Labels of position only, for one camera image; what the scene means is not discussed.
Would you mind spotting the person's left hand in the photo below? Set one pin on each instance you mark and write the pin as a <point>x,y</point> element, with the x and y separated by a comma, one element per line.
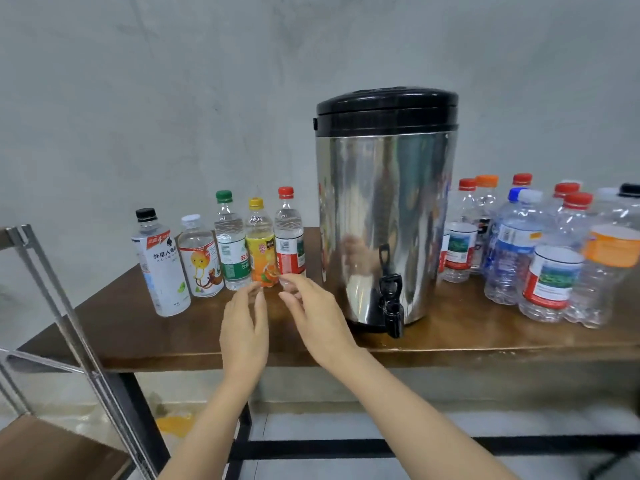
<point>242,339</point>

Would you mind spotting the cluster of empty plastic bottles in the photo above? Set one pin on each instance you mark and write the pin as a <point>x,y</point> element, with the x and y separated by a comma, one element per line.
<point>550,274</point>

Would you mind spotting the person's left thumb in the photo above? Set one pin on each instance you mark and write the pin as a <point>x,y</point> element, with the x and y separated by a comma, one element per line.
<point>261,314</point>

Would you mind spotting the person's left forearm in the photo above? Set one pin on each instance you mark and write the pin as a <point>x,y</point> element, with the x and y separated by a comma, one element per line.
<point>215,429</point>

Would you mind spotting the wooden rack shelf board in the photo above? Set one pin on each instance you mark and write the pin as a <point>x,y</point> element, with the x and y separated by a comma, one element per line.
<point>45,449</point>

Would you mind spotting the black metal table frame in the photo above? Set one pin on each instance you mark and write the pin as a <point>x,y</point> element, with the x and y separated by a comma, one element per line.
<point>350,447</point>

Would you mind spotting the black dispenser tap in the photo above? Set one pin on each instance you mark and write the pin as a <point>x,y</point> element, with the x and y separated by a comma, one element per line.
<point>391,299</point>

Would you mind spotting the yellow cap orange juice bottle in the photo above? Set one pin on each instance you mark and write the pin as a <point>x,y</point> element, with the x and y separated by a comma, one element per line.
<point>261,254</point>

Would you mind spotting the person's right thumb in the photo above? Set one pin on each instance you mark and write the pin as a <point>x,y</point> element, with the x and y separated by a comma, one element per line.
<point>291,303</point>

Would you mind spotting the white cap cartoon label bottle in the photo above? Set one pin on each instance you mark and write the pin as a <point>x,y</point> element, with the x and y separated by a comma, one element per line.
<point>200,264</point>

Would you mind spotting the black dispenser lid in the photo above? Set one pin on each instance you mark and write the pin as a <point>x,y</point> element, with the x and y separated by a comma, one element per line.
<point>387,109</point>

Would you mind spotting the black cap white label bottle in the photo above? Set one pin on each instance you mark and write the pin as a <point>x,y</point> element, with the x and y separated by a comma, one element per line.
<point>162,269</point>

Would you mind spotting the red cap water bottle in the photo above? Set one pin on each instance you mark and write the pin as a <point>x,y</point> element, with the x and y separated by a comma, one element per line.
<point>290,244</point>

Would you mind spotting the green cap water bottle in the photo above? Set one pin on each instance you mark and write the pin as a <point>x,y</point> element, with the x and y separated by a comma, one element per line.
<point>232,249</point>

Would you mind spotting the grey metal rack frame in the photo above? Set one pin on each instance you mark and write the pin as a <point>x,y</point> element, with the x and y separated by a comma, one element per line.
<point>75,339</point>

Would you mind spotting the stainless steel beverage dispenser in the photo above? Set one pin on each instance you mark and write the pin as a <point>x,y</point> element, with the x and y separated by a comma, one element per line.
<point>385,204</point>

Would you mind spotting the person's right hand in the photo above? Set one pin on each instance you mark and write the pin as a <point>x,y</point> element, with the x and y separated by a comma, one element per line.
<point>320,324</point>

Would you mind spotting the person's right forearm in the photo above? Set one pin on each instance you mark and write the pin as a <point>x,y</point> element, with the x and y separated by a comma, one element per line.
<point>400,419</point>

